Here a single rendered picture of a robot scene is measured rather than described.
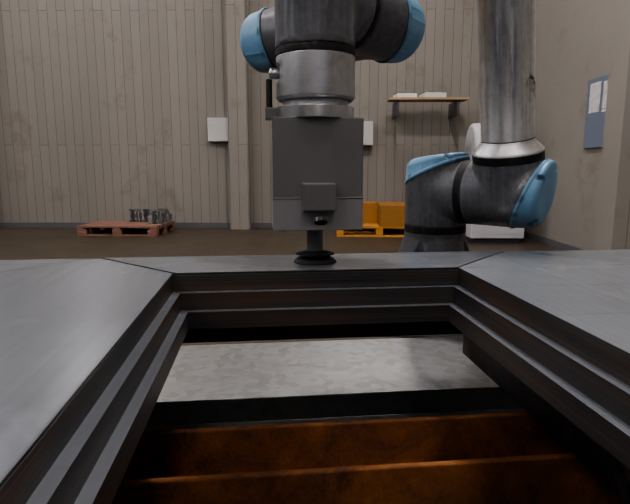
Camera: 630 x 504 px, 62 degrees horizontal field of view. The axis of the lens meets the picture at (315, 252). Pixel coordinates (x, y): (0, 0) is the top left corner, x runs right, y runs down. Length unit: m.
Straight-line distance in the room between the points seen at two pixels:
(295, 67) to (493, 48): 0.47
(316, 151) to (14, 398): 0.33
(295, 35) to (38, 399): 0.36
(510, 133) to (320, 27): 0.49
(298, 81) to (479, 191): 0.51
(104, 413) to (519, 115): 0.77
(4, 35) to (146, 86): 2.27
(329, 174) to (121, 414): 0.29
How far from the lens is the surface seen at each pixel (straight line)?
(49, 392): 0.25
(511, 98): 0.90
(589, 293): 0.44
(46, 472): 0.23
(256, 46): 0.68
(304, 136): 0.48
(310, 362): 0.76
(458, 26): 8.82
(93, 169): 9.07
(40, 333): 0.34
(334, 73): 0.49
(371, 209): 7.68
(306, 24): 0.49
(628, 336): 0.34
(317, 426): 0.50
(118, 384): 0.29
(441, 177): 0.96
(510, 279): 0.47
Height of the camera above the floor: 0.96
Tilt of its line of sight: 9 degrees down
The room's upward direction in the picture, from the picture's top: straight up
